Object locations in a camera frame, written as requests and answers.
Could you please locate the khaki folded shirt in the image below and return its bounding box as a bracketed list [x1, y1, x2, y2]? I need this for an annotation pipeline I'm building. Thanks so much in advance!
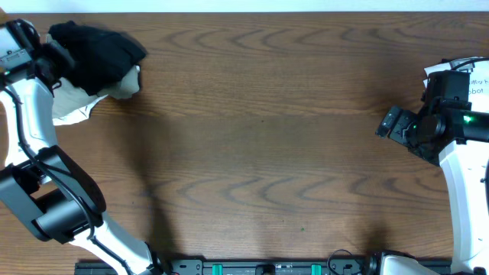
[46, 30, 146, 118]

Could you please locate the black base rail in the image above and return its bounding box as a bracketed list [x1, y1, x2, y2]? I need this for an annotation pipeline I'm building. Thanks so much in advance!
[74, 257, 451, 275]

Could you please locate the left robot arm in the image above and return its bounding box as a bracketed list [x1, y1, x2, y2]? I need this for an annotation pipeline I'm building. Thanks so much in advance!
[1, 38, 170, 274]

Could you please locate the white printed garment under khaki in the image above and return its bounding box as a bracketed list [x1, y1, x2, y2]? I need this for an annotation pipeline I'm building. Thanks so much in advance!
[53, 95, 106, 126]

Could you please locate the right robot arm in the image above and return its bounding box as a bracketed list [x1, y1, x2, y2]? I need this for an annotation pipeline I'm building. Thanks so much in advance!
[376, 106, 488, 274]

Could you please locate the black t-shirt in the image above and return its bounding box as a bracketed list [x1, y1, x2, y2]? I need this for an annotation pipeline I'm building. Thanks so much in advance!
[48, 21, 146, 95]

